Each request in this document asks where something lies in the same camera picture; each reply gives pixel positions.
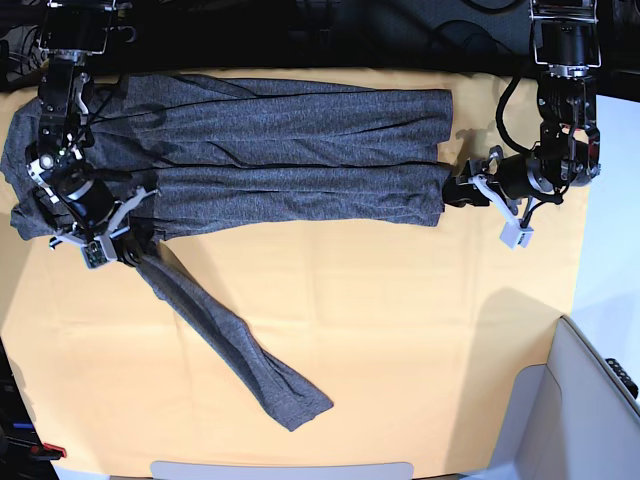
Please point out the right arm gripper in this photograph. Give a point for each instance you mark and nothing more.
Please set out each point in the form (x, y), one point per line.
(72, 201)

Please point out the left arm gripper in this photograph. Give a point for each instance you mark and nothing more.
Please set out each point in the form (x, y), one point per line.
(512, 179)

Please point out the grey long-sleeve shirt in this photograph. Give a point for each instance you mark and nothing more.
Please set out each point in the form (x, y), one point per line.
(215, 154)

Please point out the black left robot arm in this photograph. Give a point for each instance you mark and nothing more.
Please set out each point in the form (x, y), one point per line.
(564, 46)

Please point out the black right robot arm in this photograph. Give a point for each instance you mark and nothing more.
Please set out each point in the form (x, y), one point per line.
(71, 32)

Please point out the yellow table cloth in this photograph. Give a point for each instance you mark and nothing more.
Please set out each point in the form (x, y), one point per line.
(416, 334)

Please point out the red black clamp left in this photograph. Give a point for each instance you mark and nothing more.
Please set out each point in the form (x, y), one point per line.
(47, 452)

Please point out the grey tray edge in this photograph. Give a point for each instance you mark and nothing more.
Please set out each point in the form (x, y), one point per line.
(175, 470)

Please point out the white cardboard box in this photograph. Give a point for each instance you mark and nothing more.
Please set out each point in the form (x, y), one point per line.
(571, 417)

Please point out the black remote on box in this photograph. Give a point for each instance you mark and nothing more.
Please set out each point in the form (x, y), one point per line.
(624, 377)

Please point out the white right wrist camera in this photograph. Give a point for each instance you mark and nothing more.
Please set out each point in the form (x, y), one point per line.
(96, 254)

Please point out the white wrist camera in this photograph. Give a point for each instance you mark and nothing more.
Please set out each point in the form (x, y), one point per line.
(96, 254)
(513, 235)

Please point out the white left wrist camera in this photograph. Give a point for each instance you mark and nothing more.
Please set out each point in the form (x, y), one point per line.
(513, 235)

